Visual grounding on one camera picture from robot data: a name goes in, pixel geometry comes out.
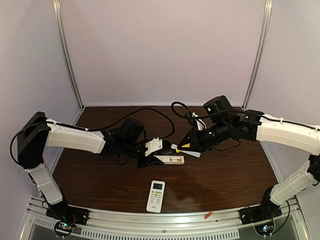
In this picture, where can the yellow handled screwdriver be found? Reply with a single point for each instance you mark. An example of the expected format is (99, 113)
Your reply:
(180, 148)

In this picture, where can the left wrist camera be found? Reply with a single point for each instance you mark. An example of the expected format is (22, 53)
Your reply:
(157, 146)

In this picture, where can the slim white remote control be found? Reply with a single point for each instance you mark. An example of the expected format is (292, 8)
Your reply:
(165, 159)

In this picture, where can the white battery cover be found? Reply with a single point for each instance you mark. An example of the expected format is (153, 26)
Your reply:
(190, 153)

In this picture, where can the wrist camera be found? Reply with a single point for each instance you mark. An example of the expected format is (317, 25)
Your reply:
(157, 146)
(198, 123)

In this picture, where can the curved aluminium front rail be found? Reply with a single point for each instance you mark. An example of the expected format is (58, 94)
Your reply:
(110, 225)

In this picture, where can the red yellow battery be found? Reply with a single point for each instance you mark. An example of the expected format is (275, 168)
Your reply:
(208, 214)

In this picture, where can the aluminium frame post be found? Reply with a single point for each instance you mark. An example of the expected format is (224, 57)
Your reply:
(65, 53)
(263, 36)

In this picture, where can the left aluminium frame post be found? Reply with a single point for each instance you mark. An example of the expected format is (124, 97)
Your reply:
(65, 53)

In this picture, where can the gold white battery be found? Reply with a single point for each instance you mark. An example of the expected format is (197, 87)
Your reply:
(175, 159)

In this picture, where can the right aluminium frame post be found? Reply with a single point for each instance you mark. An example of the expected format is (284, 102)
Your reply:
(263, 36)

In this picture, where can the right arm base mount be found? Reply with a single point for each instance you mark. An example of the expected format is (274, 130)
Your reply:
(262, 219)

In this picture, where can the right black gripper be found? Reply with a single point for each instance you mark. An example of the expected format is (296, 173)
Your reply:
(194, 138)

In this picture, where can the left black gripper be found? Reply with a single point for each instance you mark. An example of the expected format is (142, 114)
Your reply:
(144, 159)

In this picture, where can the white air conditioner remote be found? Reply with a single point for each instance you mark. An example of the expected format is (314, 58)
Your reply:
(155, 196)

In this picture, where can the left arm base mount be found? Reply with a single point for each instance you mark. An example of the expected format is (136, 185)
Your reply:
(68, 218)

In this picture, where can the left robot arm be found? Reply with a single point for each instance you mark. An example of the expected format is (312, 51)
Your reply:
(41, 132)

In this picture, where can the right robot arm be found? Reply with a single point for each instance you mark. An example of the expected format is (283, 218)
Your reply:
(253, 125)

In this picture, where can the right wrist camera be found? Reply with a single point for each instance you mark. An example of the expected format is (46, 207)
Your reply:
(198, 123)

